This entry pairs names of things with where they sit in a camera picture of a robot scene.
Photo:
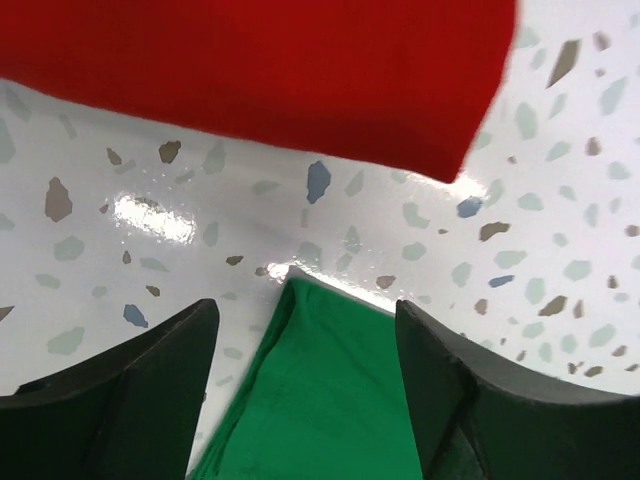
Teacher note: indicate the green t-shirt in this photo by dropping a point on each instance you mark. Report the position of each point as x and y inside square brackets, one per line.
[322, 399]

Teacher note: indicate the red folded t-shirt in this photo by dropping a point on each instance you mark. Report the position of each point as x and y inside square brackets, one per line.
[404, 84]

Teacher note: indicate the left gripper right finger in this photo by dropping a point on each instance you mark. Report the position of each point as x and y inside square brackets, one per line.
[478, 415]

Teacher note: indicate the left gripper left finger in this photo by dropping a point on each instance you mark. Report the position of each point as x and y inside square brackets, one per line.
[130, 412]

